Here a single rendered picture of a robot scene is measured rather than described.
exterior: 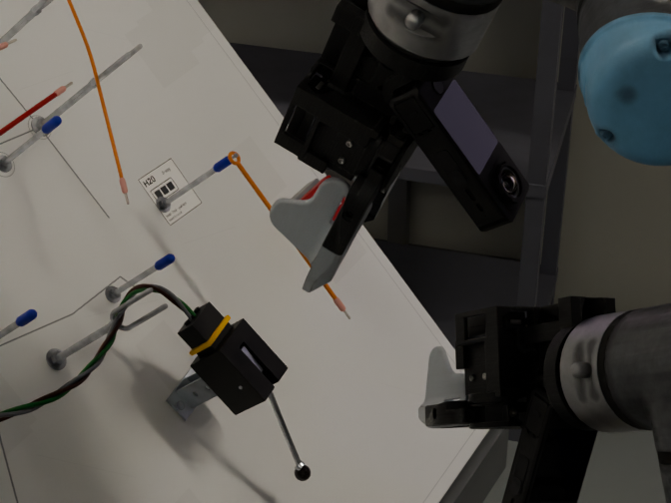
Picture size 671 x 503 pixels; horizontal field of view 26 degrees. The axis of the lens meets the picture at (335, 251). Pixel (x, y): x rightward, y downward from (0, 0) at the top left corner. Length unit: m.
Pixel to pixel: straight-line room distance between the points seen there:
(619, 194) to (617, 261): 0.16
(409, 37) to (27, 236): 0.43
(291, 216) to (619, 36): 0.34
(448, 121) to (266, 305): 0.43
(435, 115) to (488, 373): 0.19
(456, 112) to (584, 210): 2.05
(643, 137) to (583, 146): 2.18
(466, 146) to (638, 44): 0.25
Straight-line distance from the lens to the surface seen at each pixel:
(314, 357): 1.33
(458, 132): 0.93
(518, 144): 2.59
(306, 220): 0.98
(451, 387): 1.05
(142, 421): 1.19
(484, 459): 1.45
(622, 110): 0.72
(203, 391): 1.20
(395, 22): 0.88
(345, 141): 0.95
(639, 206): 2.96
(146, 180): 1.28
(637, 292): 3.07
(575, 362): 0.90
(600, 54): 0.72
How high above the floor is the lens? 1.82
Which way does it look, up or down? 33 degrees down
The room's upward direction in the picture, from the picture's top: straight up
